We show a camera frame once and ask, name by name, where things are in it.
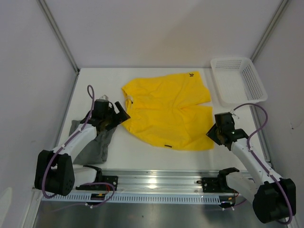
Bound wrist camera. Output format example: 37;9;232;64
230;110;239;119
100;95;109;100

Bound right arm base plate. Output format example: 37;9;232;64
196;177;235;193

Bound aluminium rail frame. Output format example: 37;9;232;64
32;168;292;196

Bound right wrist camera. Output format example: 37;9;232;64
230;110;239;119

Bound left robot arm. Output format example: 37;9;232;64
34;99;130;199

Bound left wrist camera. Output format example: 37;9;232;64
100;95;109;100

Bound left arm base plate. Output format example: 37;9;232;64
76;175;118;191

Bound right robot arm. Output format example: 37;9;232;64
207;112;296;223

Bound yellow shorts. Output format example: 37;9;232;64
122;71;214;151

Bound slotted cable duct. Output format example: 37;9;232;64
42;193;235;205

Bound grey shorts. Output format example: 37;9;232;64
68;127;116;165

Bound white plastic basket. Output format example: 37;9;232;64
210;57;268;107

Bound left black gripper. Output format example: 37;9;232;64
103;102;130;132

